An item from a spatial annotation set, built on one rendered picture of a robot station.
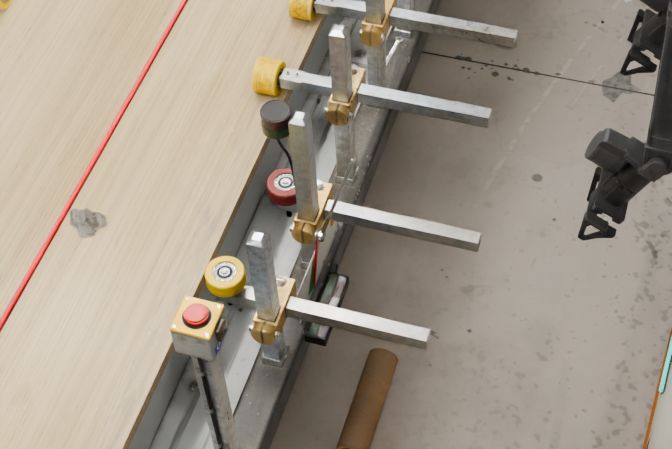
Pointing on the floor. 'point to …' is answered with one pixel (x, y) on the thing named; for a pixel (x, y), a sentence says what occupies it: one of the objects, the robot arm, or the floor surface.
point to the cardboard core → (368, 400)
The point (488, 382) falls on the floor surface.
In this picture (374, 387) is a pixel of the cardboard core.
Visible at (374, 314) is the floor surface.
